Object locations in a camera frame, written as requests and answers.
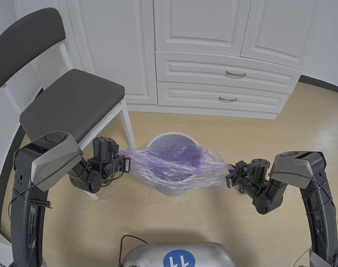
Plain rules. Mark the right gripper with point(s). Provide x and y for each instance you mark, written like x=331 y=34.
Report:
x=237 y=183

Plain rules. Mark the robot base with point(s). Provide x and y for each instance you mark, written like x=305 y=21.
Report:
x=157 y=256

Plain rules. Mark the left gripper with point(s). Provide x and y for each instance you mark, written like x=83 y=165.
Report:
x=120 y=164

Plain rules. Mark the white wardrobe with drawers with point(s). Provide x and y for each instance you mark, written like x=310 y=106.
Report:
x=208 y=37

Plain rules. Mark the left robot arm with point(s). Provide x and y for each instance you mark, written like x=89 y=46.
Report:
x=55 y=157

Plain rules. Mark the white trash bin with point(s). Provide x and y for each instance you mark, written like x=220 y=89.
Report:
x=173 y=190

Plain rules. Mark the purple plastic bag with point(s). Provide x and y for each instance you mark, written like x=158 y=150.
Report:
x=169 y=165

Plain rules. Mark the white chair with grey cushions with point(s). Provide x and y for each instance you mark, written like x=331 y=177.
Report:
x=74 y=99

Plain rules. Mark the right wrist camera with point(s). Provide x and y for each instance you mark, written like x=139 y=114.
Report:
x=241 y=169

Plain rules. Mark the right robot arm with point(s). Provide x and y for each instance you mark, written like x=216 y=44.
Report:
x=294 y=165

